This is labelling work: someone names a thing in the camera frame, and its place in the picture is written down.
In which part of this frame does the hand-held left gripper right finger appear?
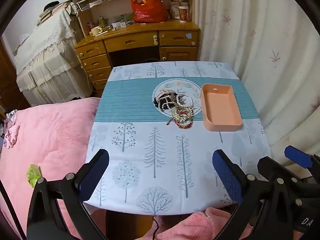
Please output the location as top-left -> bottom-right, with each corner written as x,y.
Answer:
212,149 -> 292,240

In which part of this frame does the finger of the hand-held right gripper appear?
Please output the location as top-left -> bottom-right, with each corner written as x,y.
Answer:
257,156 -> 308,188
284,145 -> 320,178

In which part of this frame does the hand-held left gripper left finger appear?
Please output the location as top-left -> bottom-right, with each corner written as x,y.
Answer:
27,149 -> 110,240

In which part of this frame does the red bracelet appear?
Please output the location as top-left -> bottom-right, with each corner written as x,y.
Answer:
174,119 -> 193,130

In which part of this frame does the pink plastic box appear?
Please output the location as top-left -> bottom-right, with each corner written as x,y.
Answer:
200,83 -> 243,132

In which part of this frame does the gold chain necklace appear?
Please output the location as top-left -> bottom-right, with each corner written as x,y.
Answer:
166,106 -> 194,125

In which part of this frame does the white pearl necklace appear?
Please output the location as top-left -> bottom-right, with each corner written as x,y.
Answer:
160,93 -> 195,112

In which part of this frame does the black bead bracelet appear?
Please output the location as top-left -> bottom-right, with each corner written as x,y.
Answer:
153,94 -> 177,110

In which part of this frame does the black white patterned bracelet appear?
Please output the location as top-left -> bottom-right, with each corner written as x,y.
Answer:
159,89 -> 177,99

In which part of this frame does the tree print tablecloth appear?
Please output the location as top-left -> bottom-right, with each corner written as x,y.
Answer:
82,61 -> 273,217

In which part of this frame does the pink fluffy clothing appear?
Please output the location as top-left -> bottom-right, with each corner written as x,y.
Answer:
155,206 -> 237,240

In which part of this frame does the pink quilted blanket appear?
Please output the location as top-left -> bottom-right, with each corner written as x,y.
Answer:
0,97 -> 101,240

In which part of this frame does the pink floral cloth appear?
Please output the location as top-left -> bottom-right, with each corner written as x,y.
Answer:
2,110 -> 21,149

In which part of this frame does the white leaf print curtain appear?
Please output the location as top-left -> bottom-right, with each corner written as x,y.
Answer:
192,0 -> 320,173

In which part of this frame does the brown wooden door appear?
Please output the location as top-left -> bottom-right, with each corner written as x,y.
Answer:
0,39 -> 27,112

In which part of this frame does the white lace cloth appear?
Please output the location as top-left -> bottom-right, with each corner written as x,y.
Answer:
12,7 -> 95,107

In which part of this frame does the wooden desk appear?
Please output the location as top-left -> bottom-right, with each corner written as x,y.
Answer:
74,21 -> 200,98

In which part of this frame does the printed paper cup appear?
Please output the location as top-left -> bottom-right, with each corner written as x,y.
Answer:
178,6 -> 190,22

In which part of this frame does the stack of books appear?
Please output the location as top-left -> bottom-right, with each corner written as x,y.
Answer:
37,1 -> 72,25

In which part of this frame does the red plastic bag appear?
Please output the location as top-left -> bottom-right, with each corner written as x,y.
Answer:
129,0 -> 170,23

